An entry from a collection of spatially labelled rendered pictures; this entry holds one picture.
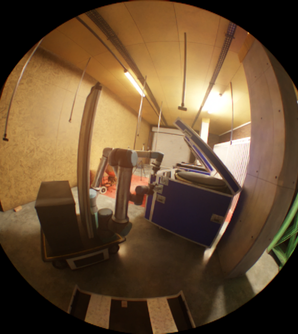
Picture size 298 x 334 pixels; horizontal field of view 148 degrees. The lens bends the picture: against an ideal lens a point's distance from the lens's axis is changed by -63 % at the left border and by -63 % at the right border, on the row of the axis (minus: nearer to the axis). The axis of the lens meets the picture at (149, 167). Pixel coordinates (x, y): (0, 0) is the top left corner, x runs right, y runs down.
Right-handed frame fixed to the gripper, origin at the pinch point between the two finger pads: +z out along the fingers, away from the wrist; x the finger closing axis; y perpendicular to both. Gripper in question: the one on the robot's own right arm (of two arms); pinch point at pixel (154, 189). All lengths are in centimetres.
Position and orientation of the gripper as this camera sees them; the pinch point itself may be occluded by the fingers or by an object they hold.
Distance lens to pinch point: 147.4
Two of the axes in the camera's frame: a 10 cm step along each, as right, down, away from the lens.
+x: -4.8, 8.6, 1.6
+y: -6.9, -4.9, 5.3
